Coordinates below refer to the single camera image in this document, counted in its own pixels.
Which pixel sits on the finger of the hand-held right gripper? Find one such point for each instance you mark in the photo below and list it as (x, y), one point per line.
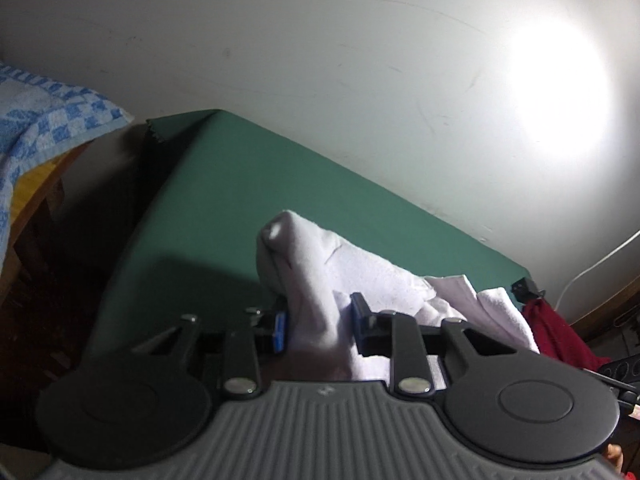
(627, 394)

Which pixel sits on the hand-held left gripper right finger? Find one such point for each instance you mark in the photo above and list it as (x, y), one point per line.
(357, 320)

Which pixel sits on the dark red knitted sweater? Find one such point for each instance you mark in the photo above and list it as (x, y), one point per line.
(560, 335)

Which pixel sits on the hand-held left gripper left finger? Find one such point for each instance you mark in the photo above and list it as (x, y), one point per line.
(280, 331)

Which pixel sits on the black clip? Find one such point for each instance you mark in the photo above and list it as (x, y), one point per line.
(522, 289)

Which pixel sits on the blue checkered towel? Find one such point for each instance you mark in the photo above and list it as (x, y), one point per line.
(50, 120)

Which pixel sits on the white cloth garment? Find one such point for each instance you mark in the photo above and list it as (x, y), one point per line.
(350, 270)

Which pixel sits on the wooden bed frame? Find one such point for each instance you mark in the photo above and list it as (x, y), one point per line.
(52, 192)

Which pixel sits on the green table cloth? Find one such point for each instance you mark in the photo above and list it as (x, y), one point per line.
(240, 200)

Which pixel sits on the yellow sheet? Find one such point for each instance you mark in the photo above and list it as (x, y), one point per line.
(35, 180)

